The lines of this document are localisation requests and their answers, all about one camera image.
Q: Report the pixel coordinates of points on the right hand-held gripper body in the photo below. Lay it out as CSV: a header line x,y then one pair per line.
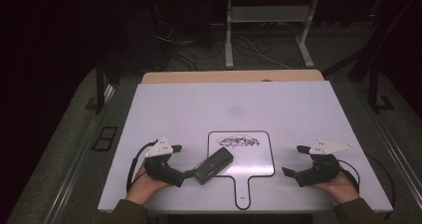
x,y
320,171

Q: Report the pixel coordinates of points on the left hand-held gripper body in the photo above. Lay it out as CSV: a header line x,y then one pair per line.
x,y
159,168

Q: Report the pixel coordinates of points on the black whiteboard eraser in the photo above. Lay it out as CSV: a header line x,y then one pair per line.
x,y
213,166

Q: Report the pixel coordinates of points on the person's left hand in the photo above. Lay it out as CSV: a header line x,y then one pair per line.
x,y
142,187

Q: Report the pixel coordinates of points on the person's right hand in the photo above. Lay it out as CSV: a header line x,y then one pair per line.
x,y
341,187

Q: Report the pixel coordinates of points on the black metal stand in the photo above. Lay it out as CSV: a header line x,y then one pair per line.
x,y
374,91

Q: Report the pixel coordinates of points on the black floor outlet frame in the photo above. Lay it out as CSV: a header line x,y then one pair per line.
x,y
105,138

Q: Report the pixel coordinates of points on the white metal stand frame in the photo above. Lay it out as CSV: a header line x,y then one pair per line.
x,y
229,35

